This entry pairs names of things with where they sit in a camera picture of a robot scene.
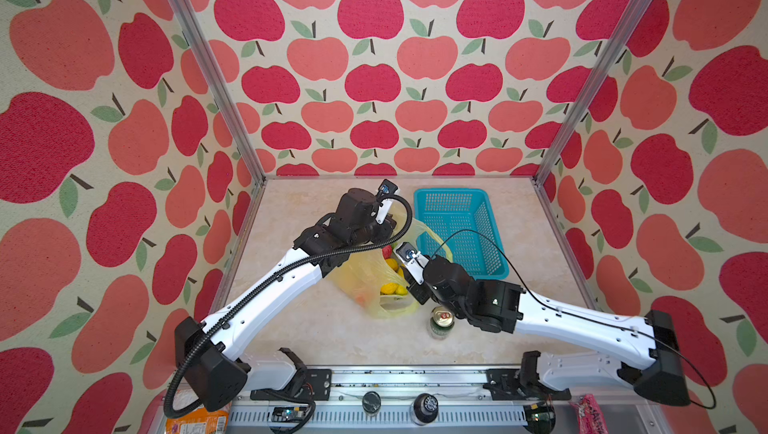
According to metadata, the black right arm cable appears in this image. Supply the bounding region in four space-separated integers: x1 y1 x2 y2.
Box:
428 228 718 411

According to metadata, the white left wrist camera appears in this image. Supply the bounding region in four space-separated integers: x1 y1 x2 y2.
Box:
375 179 399 224

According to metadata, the aluminium corner post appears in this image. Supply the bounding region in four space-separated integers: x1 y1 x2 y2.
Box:
168 0 266 189
532 0 653 190

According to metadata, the right aluminium corner post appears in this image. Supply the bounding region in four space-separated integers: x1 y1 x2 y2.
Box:
532 0 653 190

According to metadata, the teal plastic basket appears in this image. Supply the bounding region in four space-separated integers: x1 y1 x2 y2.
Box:
414 188 509 280

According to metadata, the black corrugated cable conduit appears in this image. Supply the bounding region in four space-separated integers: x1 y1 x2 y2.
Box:
163 192 415 420

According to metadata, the grey round button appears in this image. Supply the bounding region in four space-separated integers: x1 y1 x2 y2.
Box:
361 391 382 416

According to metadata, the orange snack packet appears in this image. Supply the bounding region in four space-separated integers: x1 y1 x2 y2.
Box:
164 406 231 434

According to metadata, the aluminium front rail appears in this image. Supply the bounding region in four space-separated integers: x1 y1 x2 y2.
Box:
225 365 672 433

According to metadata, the pink snack packet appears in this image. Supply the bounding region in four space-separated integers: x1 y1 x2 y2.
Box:
570 394 608 434

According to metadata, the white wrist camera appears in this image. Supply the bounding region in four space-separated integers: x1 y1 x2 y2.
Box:
394 242 429 285
375 179 399 224

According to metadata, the black round knob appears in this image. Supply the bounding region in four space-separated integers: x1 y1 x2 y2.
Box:
410 393 439 426

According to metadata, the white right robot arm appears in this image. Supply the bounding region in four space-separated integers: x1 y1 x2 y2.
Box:
406 255 691 407

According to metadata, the left aluminium corner post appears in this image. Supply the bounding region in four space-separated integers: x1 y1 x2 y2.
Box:
168 0 266 189

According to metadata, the yellow plastic bag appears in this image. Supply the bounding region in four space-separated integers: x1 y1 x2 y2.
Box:
327 249 421 320

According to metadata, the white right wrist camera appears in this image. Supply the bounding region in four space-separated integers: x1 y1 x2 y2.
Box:
394 242 429 285

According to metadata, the green drink can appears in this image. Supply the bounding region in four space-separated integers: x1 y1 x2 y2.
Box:
429 306 455 340

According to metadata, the red toy strawberry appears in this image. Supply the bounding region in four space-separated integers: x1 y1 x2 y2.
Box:
382 245 394 260

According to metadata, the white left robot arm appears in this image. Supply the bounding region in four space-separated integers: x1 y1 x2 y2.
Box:
163 180 413 419

